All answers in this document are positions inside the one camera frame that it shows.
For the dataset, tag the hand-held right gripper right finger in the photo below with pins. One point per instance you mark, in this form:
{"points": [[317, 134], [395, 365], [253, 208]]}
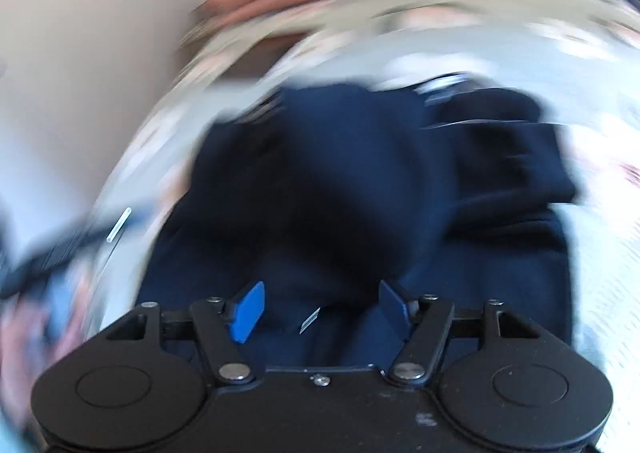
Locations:
{"points": [[391, 304]]}

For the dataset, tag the navy blue garment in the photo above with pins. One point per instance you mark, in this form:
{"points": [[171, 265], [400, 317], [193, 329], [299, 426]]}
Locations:
{"points": [[350, 173]]}

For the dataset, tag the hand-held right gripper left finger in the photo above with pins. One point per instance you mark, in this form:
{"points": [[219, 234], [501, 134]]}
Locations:
{"points": [[248, 309]]}

